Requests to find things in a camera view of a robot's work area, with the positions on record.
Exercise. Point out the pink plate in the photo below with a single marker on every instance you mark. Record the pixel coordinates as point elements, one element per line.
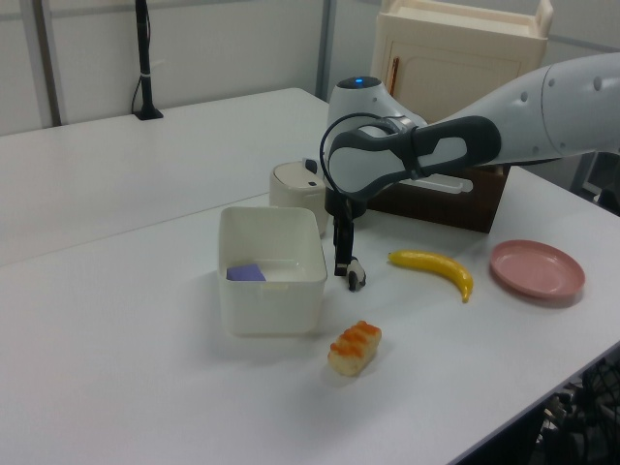
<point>536,266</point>

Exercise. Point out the panda figurine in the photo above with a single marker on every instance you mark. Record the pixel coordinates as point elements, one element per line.
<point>357,277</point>

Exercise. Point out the yellow toy banana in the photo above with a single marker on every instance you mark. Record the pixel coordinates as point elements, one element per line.
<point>436,265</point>

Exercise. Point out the black pole stand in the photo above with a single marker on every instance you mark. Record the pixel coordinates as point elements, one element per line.
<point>144,63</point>

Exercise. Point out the small beige lidded bin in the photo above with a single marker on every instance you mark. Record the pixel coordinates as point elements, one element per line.
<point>295,191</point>

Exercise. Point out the black chair under table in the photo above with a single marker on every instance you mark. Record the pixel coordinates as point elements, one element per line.
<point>588,416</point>

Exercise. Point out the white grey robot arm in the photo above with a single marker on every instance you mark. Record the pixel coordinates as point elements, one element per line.
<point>460,135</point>

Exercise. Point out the cream toy cabinet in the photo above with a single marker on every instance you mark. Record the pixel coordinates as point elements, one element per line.
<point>460,58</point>

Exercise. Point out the grey metal frame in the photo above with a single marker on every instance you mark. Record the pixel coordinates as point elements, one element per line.
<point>598,179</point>

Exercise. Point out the white plastic box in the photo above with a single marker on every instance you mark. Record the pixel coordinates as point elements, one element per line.
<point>269,290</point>

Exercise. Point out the brown wooden drawer box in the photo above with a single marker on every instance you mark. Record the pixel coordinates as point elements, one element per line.
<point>450,206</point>

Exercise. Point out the toy salmon roe sushi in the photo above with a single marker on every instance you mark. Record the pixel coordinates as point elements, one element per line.
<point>355,348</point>

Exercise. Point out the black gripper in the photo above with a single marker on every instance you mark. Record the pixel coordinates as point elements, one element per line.
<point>345,207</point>

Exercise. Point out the purple block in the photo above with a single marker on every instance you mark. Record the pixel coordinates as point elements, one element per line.
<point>246,273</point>

